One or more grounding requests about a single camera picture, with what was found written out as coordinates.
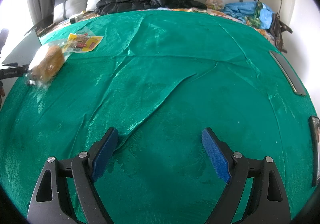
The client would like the bread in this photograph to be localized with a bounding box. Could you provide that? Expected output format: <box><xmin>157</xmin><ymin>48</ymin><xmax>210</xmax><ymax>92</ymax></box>
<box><xmin>25</xmin><ymin>43</ymin><xmax>72</xmax><ymax>89</ymax></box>

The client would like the green printed bag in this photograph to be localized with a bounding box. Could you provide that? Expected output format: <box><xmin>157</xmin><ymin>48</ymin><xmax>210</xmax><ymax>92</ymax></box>
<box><xmin>247</xmin><ymin>2</ymin><xmax>266</xmax><ymax>28</ymax></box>

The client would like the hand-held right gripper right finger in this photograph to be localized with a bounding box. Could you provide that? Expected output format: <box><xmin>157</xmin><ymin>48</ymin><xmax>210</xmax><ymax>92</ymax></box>
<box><xmin>201</xmin><ymin>127</ymin><xmax>292</xmax><ymax>224</ymax></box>

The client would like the blue cloth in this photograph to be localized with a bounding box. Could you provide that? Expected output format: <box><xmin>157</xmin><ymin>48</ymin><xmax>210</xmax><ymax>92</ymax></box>
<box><xmin>222</xmin><ymin>1</ymin><xmax>275</xmax><ymax>30</ymax></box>

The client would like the green blanket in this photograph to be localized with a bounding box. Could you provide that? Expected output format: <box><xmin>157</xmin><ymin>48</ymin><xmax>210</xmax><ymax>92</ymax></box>
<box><xmin>0</xmin><ymin>10</ymin><xmax>318</xmax><ymax>224</ymax></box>

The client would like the brown handbag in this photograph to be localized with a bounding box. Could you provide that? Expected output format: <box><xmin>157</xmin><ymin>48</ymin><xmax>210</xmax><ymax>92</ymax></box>
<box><xmin>269</xmin><ymin>13</ymin><xmax>293</xmax><ymax>54</ymax></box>

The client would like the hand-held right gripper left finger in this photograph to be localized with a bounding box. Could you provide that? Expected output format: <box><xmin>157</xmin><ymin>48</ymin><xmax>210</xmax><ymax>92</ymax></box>
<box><xmin>27</xmin><ymin>127</ymin><xmax>119</xmax><ymax>224</ymax></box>

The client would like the black device with silver edge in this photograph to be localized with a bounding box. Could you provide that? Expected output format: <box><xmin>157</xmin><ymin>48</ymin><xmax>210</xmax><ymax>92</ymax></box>
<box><xmin>308</xmin><ymin>115</ymin><xmax>320</xmax><ymax>187</ymax></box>

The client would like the dark smartphone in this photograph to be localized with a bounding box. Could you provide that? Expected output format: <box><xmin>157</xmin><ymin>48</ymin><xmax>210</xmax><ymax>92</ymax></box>
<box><xmin>269</xmin><ymin>50</ymin><xmax>307</xmax><ymax>97</ymax></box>

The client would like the grey laptop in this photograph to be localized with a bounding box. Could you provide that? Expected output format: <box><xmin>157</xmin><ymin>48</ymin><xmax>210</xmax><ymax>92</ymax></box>
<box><xmin>1</xmin><ymin>30</ymin><xmax>42</xmax><ymax>65</ymax></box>

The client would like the yellow snack packet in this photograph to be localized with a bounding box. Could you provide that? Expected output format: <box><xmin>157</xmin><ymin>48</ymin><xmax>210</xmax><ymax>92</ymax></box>
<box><xmin>60</xmin><ymin>32</ymin><xmax>104</xmax><ymax>54</ymax></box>

